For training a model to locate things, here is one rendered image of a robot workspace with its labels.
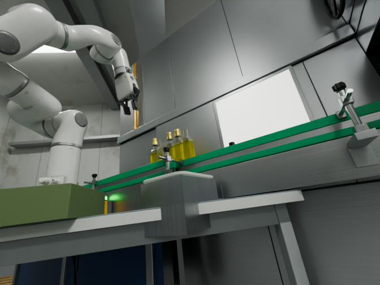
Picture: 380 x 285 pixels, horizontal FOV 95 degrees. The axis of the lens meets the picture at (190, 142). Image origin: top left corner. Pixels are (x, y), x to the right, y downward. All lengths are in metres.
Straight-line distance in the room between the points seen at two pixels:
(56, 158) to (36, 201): 0.18
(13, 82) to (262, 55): 1.07
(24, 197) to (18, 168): 4.47
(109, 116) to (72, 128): 3.94
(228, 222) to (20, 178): 4.68
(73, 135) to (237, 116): 0.76
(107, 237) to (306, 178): 0.64
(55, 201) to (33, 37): 0.43
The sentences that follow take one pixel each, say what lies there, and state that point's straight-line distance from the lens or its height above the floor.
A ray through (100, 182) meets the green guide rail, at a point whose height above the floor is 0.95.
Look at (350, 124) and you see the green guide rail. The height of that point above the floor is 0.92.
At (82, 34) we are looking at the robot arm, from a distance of 0.81.
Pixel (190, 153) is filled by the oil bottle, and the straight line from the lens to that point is 0.88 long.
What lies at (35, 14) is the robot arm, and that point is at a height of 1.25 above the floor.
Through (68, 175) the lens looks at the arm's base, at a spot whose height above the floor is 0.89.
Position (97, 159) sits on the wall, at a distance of 4.35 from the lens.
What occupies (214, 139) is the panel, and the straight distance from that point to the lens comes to 0.99.
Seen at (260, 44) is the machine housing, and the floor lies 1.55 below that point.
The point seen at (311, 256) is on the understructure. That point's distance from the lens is 0.92.
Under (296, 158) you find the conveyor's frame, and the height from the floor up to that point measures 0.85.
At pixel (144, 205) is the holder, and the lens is 0.60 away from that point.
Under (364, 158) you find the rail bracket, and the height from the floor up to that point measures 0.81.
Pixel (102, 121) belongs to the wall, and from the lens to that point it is 4.69.
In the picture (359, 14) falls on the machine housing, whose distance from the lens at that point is 1.05.
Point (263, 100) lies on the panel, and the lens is 0.98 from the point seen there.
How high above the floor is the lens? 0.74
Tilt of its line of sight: 21 degrees up
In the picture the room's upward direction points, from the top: 8 degrees counter-clockwise
